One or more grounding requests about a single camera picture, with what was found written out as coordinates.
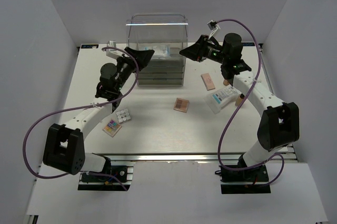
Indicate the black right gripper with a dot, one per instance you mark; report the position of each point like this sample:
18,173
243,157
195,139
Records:
197,52

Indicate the blue label sticker right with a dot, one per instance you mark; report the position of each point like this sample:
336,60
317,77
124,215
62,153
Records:
248,44

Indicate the pink slim makeup palette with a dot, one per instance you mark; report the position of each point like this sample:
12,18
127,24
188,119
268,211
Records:
209,85

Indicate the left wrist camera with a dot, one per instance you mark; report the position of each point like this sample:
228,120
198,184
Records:
112,53

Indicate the white puffy cotton pad bag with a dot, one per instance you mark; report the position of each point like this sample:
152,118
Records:
160,51

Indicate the white cotton pad pack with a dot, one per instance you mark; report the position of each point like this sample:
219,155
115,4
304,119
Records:
220,98

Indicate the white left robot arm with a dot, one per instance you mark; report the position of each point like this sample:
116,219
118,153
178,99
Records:
64,148

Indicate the beige foundation bottle grey pump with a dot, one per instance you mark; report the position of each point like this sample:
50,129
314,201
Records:
225,82

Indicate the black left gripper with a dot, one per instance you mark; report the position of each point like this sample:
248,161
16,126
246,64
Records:
142,58

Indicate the colourful eyeshadow palette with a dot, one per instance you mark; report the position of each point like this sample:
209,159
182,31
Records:
112,127

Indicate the clear smoky makeup organizer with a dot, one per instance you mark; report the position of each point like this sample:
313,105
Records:
166,34

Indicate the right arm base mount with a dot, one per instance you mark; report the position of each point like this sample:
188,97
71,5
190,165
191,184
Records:
251,181

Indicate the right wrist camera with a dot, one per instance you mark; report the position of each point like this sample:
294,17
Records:
214,28

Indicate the blue label sticker left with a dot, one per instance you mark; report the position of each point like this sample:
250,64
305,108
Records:
89,46

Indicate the grey nine-pan eyeshadow palette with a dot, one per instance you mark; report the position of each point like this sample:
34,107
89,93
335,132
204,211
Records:
123,115

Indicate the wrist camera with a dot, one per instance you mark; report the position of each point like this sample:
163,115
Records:
112,53
214,28

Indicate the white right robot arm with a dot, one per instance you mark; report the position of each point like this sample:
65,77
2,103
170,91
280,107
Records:
280,121

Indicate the blue label sticker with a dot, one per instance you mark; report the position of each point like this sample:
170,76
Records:
248,44
89,46

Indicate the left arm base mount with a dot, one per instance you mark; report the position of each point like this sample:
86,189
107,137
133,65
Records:
117,178

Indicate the brown four-pan eyeshadow palette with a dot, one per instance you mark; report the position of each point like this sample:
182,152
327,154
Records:
181,105

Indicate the beige foundation bottle black cap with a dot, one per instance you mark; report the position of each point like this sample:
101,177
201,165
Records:
239,100

